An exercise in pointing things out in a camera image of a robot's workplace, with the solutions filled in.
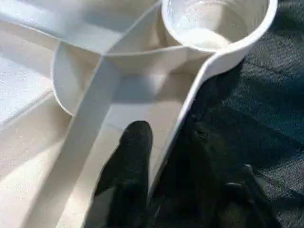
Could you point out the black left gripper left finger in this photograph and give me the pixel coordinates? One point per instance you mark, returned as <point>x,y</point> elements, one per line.
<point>128,178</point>

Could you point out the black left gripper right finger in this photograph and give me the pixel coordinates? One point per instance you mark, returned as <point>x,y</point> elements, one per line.
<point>209,190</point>

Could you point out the black plastic mat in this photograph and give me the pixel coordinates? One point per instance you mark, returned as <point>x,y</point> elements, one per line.
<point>273,107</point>

